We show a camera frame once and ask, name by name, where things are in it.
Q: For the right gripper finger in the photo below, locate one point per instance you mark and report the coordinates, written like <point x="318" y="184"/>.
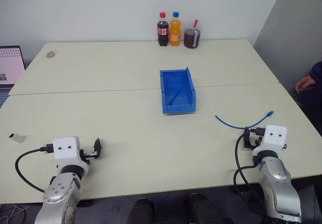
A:
<point x="246" y="141"/>

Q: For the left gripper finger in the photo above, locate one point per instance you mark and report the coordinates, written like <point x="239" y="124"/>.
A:
<point x="97" y="147"/>

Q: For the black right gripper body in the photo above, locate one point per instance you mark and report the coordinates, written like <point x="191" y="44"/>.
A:
<point x="256" y="143"/>

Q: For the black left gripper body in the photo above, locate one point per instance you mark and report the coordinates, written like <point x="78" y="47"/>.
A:
<point x="88" y="154"/>

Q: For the small white adapter block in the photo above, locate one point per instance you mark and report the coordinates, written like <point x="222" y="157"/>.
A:
<point x="17" y="138"/>

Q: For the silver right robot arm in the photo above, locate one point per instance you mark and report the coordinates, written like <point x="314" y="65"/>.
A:
<point x="276" y="178"/>

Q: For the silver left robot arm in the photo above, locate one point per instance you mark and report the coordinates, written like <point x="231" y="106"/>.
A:
<point x="58" y="191"/>

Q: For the person's bare hand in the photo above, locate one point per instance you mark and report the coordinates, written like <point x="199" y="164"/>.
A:
<point x="305" y="83"/>

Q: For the person's dark trouser leg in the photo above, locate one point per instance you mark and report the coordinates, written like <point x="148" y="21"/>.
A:
<point x="313" y="103"/>

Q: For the dark rounded shape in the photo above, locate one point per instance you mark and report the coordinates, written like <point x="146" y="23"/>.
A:
<point x="203" y="209"/>
<point x="141" y="212"/>

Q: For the blue plastic bin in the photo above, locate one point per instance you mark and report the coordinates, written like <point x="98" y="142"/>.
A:
<point x="176" y="85"/>

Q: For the person's dark blue sleeve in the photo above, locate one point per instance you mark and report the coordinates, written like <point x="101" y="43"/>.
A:
<point x="317" y="70"/>

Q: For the clear jar of dark liquid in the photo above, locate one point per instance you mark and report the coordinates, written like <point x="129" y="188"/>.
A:
<point x="191" y="39"/>

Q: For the open laptop with pink screen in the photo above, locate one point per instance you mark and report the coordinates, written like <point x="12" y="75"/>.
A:
<point x="10" y="63"/>

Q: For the orange soda bottle, blue cap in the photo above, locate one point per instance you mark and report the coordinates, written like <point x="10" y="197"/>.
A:
<point x="175" y="32"/>

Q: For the cola bottle with red cap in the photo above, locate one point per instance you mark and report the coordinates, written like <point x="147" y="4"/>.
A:
<point x="163" y="32"/>

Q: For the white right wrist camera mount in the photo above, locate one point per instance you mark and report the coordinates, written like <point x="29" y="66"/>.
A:
<point x="275" y="138"/>

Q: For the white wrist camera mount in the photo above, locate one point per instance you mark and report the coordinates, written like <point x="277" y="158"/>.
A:
<point x="65" y="148"/>
<point x="275" y="138"/>

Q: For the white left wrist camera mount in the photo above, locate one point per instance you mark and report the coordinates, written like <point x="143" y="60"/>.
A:
<point x="65" y="148"/>

